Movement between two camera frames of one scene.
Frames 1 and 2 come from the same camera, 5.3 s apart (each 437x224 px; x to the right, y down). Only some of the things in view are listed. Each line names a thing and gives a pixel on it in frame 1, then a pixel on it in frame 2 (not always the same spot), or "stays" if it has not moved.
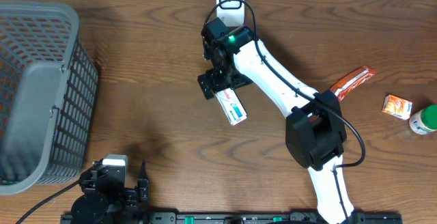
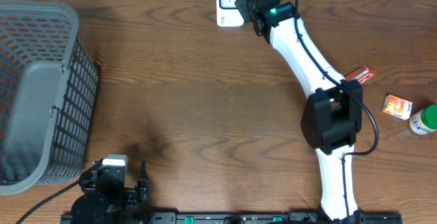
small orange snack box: [397, 106] stays
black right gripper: [216, 85] → [240, 4]
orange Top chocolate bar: [351, 81] stays
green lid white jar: [424, 121] stays
